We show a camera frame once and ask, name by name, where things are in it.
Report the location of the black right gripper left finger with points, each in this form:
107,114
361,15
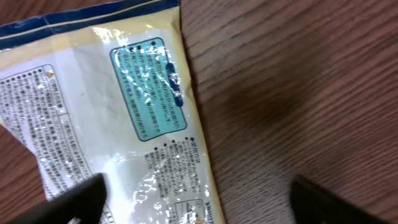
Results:
84,202

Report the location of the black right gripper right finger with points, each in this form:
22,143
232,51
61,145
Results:
313,204

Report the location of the yellow snack bag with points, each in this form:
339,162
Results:
107,89

